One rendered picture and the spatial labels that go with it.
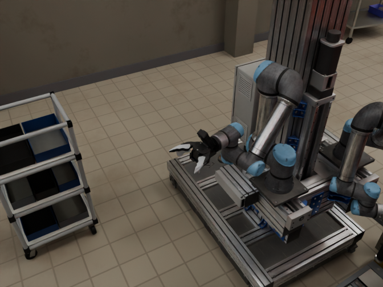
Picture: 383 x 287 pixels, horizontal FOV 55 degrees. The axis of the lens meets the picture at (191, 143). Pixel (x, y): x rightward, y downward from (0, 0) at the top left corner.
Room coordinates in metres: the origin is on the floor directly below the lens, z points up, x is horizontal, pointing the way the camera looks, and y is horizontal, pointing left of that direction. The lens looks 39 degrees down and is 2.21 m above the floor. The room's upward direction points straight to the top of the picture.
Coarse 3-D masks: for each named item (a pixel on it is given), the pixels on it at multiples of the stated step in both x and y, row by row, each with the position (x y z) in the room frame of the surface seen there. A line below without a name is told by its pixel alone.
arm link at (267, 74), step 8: (264, 64) 1.49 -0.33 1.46; (272, 64) 1.48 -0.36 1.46; (280, 64) 1.49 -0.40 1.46; (256, 72) 1.48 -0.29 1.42; (264, 72) 1.46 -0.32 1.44; (272, 72) 1.44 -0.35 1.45; (280, 72) 1.42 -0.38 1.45; (256, 80) 1.48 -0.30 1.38; (264, 80) 1.44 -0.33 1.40; (272, 80) 1.41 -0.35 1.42; (264, 88) 1.44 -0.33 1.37; (272, 88) 1.41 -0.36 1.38; (264, 96) 1.45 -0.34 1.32; (272, 96) 1.43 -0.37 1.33; (264, 104) 1.45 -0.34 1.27; (272, 104) 1.44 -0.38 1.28; (264, 112) 1.45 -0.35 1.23; (256, 120) 1.49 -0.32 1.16; (264, 120) 1.44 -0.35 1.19; (256, 128) 1.47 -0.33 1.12; (256, 136) 1.46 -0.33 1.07; (248, 144) 1.48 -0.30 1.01; (272, 144) 1.44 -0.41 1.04
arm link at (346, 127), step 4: (348, 120) 1.65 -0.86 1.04; (348, 124) 1.61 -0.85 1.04; (344, 128) 1.62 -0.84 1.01; (348, 128) 1.59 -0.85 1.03; (344, 132) 1.61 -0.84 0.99; (348, 132) 1.58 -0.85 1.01; (344, 136) 1.60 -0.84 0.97; (348, 136) 1.58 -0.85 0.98; (368, 136) 1.54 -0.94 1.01; (340, 140) 1.62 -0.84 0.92; (344, 140) 1.59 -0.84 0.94; (344, 144) 1.58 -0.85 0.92
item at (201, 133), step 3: (201, 129) 1.19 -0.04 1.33; (198, 132) 1.18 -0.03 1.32; (201, 132) 1.17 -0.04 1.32; (204, 132) 1.17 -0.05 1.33; (198, 135) 1.17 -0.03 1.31; (201, 135) 1.16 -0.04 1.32; (204, 135) 1.16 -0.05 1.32; (207, 135) 1.16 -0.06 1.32; (201, 138) 1.16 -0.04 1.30; (204, 138) 1.15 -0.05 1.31; (207, 138) 1.17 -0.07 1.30; (210, 138) 1.18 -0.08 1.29; (204, 141) 1.18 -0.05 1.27; (207, 141) 1.17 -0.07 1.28; (210, 141) 1.18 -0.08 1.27; (207, 144) 1.17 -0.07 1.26; (210, 144) 1.18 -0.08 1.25; (213, 144) 1.19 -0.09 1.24; (210, 147) 1.19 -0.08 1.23
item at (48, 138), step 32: (32, 128) 1.91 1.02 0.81; (64, 128) 1.99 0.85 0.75; (0, 160) 1.59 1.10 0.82; (32, 160) 1.62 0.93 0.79; (64, 160) 1.67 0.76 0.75; (0, 192) 1.47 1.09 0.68; (32, 192) 1.61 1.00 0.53; (64, 192) 1.66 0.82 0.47; (32, 224) 1.64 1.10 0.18; (64, 224) 1.65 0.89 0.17; (32, 256) 1.49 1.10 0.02
